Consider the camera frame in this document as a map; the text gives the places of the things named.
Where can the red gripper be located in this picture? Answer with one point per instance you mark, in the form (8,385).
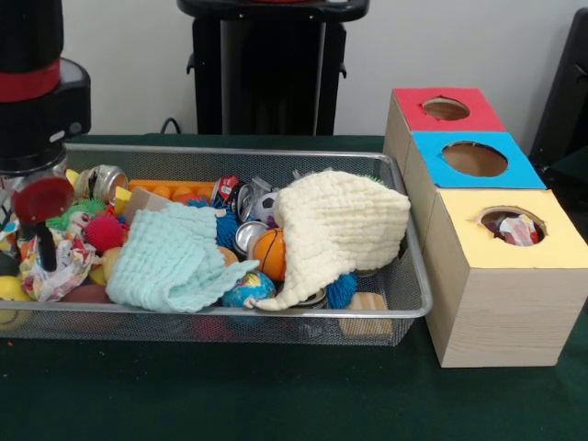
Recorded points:
(44,199)

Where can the multicoloured patterned cloth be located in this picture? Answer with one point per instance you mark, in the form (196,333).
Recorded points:
(519,230)
(73,266)

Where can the mint waffle cloth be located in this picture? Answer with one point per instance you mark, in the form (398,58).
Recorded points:
(175,262)

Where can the cream waffle cloth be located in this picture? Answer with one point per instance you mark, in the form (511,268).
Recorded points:
(340,225)

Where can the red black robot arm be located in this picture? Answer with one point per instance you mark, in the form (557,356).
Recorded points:
(32,92)

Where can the shallow clear mesh bin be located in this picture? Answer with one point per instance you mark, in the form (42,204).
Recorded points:
(367,326)

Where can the wooden box with three holes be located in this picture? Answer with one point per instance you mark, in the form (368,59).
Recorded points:
(496,303)

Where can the green spiky ball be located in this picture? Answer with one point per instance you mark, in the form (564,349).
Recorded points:
(78,213)

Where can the yellow ball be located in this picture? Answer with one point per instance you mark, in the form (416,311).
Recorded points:
(11,292)

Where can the red spiky ball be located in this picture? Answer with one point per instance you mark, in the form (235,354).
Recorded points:
(106,232)

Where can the crushed silver drink can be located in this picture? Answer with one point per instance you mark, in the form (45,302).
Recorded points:
(106,180)

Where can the orange toy brick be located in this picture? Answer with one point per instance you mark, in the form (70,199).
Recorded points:
(170,190)

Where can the blue globe ball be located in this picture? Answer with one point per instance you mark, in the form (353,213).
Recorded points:
(253,289)

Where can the orange toy basketball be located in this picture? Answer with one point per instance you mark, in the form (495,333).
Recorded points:
(269,255)

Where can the small soccer ball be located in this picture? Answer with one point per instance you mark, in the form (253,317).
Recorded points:
(266,207)

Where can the blue spiky ball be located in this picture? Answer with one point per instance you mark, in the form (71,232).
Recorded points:
(342,289)

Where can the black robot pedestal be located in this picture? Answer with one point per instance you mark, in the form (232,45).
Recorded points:
(266,73)

